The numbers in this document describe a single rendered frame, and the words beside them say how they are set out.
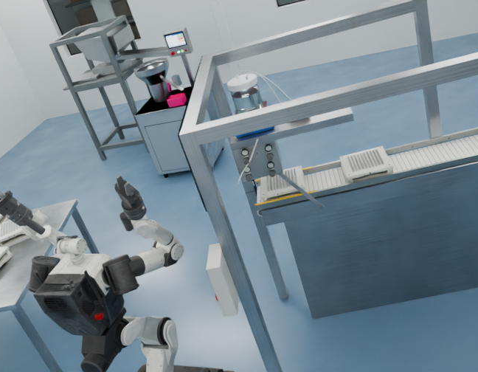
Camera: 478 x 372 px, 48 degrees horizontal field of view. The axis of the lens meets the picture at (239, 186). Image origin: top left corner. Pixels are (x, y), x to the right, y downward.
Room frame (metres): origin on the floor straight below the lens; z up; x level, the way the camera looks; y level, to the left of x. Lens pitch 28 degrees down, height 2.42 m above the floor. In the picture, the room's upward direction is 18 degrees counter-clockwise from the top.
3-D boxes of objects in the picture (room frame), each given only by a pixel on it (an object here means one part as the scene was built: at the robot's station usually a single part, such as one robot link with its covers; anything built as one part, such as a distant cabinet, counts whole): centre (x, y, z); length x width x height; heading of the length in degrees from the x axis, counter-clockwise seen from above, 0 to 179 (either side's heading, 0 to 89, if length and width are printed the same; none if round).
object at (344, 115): (2.64, -0.36, 1.31); 0.62 x 0.38 x 0.04; 80
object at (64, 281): (1.98, 0.79, 1.10); 0.34 x 0.30 x 0.36; 62
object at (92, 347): (1.96, 0.80, 0.83); 0.28 x 0.13 x 0.18; 152
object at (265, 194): (2.65, -0.24, 0.95); 0.25 x 0.24 x 0.02; 170
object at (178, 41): (5.43, 0.13, 1.07); 0.23 x 0.10 x 0.62; 68
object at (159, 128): (5.38, 0.38, 0.38); 0.63 x 0.57 x 0.76; 68
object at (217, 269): (1.86, 0.19, 1.03); 0.17 x 0.06 x 0.26; 170
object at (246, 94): (2.63, -0.18, 1.51); 0.15 x 0.15 x 0.19
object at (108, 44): (6.16, 0.89, 0.75); 1.43 x 1.06 x 1.50; 68
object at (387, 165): (2.57, -0.69, 0.95); 0.25 x 0.24 x 0.02; 171
